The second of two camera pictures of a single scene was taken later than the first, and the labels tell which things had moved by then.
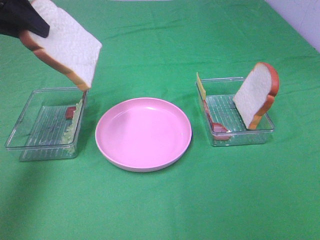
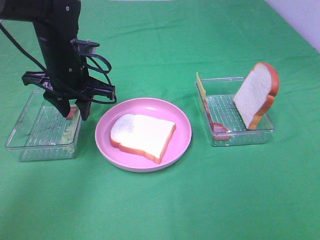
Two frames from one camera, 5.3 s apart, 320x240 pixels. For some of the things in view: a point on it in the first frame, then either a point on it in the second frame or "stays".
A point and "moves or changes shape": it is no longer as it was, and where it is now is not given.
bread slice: [69, 45] moves or changes shape
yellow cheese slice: [201, 87] stays
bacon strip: [219, 132] stays
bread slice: [254, 99] stays
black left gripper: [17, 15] -> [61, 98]
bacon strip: [69, 112] stays
